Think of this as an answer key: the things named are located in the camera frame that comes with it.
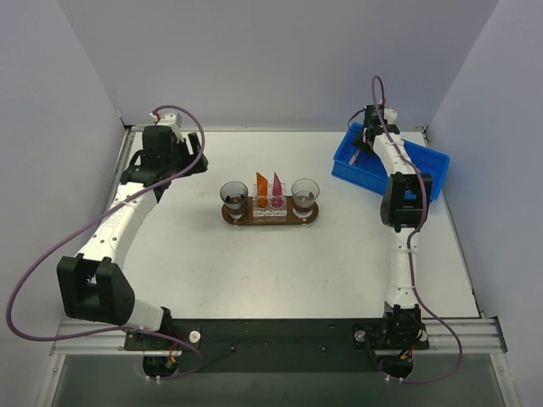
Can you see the dark glass cup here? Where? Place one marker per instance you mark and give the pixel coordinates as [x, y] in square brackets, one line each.
[304, 193]
[234, 196]

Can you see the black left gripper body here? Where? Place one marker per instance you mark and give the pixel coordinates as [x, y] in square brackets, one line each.
[187, 154]

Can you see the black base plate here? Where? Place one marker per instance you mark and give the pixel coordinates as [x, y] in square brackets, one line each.
[283, 345]

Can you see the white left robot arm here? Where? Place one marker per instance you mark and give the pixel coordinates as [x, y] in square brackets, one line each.
[92, 284]

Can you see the pink toothbrush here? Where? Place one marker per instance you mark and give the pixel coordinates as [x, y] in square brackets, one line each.
[354, 158]

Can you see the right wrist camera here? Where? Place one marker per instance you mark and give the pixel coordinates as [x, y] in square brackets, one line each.
[386, 115]

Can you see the orange toothpaste tube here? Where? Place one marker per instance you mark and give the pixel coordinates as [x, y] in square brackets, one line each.
[261, 191]

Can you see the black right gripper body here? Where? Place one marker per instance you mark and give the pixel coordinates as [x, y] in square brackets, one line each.
[366, 138]

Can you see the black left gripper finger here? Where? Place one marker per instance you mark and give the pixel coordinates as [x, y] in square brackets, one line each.
[194, 141]
[202, 165]

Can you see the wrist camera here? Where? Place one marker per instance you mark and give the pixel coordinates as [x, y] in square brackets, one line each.
[169, 119]
[386, 115]

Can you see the brown oval wooden tray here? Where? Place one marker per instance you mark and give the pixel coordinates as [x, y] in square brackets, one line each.
[246, 217]

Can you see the clear textured toothbrush holder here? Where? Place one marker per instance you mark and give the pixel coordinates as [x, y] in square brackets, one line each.
[269, 213]

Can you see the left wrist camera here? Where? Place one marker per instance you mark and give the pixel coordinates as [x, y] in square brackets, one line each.
[169, 119]

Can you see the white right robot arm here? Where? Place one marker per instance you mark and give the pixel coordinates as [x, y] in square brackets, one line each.
[404, 209]

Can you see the magenta toothpaste tube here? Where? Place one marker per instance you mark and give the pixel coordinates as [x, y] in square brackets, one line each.
[277, 193]

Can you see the blue plastic bin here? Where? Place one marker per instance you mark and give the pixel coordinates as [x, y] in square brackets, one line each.
[369, 173]

